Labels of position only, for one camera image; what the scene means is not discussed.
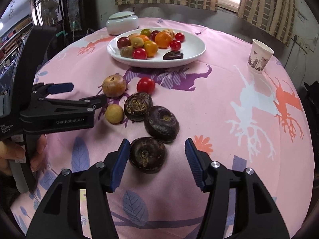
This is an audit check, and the red cherry tomato large front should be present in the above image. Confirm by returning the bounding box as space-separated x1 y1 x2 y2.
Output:
117 37 131 49

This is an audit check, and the small yellow longan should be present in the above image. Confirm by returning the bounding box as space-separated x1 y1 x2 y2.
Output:
104 104 124 125
130 37 144 48

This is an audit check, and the pale peach fruit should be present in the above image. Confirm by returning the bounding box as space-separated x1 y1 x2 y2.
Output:
128 33 139 39

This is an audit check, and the small yellow orange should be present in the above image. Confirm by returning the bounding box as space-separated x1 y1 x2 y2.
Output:
143 40 159 58

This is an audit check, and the small orange tangerine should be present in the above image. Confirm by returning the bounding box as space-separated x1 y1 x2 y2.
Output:
139 35 149 42

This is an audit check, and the yellow-green orange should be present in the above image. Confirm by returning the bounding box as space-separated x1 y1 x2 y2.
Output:
140 29 152 38

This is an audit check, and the dark water chestnut back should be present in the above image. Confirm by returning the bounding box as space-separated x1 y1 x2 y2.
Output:
163 51 184 60

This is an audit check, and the dark water chestnut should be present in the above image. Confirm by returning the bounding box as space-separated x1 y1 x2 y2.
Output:
129 136 167 174
144 106 179 143
163 51 184 60

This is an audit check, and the large orange tangerine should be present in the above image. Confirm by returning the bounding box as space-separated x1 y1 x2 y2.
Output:
155 31 172 49

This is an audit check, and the red cherry tomato small front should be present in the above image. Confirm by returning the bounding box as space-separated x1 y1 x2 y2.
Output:
175 32 185 43

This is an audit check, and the dark red plum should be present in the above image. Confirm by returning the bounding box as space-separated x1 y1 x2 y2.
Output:
150 30 160 42

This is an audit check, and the person's left hand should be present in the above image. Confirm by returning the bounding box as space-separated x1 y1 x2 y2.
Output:
0 135 47 175

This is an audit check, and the large tan passion fruit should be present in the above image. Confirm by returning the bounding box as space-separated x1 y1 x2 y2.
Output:
102 74 127 98

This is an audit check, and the dark water chestnut cut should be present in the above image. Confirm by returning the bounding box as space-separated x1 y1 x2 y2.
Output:
124 92 153 122

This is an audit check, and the dark water chestnut front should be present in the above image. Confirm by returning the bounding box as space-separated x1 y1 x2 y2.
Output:
129 136 167 174

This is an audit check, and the red cherry tomato top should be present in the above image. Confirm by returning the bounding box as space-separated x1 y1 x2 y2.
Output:
136 77 156 94

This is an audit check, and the small brown fruit on plate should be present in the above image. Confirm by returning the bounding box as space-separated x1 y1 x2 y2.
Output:
119 45 135 58

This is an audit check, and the dark water chestnut middle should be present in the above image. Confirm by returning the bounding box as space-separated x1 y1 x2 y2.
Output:
144 106 179 143

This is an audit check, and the pink deer print tablecloth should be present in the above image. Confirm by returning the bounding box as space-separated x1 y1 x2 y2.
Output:
10 17 315 239

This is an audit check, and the electric fan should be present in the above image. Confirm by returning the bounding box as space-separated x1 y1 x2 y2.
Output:
41 0 59 21

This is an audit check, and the white lidded ceramic jar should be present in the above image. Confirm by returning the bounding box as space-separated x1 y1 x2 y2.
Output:
106 11 140 35

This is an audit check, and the dark wooden cabinet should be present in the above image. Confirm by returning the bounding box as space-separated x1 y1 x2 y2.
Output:
62 0 97 36

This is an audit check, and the cut pale fruit on plate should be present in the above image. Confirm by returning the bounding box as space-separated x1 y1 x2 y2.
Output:
162 29 175 39

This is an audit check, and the white oval plate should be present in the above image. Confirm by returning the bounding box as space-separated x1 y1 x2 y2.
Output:
107 27 206 69

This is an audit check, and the printed paper cup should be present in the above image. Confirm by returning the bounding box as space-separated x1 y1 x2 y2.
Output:
248 39 274 73

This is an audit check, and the right checked curtain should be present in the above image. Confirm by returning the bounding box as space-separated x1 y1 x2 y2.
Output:
237 0 296 46

